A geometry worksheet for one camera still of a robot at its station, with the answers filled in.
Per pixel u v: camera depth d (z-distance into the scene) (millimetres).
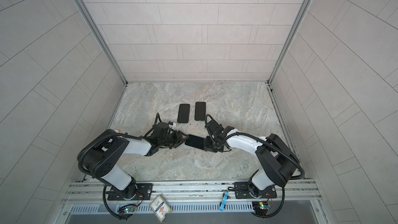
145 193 711
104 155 450
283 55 1000
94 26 860
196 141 869
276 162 428
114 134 512
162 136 732
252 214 664
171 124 863
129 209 643
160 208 657
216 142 645
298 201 719
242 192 705
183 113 998
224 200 666
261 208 679
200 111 1002
